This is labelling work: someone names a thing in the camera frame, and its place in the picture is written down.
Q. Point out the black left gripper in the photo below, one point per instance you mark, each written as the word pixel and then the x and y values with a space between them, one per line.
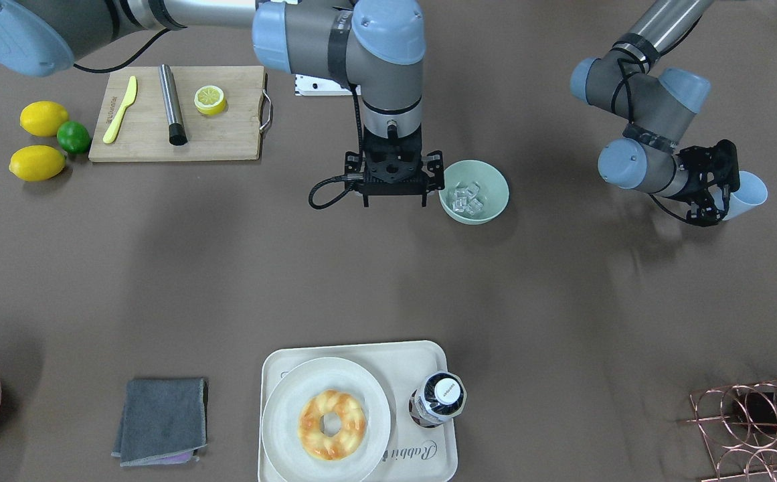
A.
pixel 697 169

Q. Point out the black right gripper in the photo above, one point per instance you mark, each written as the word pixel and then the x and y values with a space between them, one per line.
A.
pixel 352 163

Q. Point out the light blue plastic cup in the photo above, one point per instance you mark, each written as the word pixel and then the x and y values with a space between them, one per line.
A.
pixel 752 193

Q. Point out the clear ice cube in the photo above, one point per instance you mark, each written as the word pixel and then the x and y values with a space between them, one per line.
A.
pixel 465 199

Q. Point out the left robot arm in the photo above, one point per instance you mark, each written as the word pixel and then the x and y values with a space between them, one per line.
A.
pixel 658 111

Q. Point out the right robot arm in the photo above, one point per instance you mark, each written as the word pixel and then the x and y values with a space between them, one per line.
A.
pixel 372 47

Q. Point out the green ceramic bowl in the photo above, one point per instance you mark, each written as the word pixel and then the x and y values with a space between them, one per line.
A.
pixel 495 191

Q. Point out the lemon half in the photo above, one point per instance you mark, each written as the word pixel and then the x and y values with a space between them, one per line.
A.
pixel 209 100

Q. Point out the steel cylinder black tip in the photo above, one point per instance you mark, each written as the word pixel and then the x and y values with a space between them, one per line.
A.
pixel 176 129

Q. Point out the dark drink bottle on tray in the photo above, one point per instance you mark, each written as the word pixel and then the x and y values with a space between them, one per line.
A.
pixel 440 398

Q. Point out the glazed donut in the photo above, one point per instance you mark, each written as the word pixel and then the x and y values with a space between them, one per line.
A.
pixel 331 426

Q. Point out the white plate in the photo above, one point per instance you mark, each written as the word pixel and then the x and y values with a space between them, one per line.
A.
pixel 280 420

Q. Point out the yellow plastic knife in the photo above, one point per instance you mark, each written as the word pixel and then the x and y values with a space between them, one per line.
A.
pixel 129 98

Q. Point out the beige serving tray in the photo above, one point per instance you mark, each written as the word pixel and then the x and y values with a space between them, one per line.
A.
pixel 413 453

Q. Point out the green lime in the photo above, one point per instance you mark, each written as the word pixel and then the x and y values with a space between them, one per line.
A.
pixel 73 137

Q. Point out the grey folded cloth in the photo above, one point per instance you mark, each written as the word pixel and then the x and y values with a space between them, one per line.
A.
pixel 163 422

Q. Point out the yellow lemon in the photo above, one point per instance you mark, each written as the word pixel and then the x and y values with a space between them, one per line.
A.
pixel 37 163
pixel 43 118

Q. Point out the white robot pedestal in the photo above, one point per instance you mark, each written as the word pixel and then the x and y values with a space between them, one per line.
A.
pixel 314 86

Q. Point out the copper wire bottle rack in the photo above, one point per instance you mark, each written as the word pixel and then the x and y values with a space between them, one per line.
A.
pixel 736 451

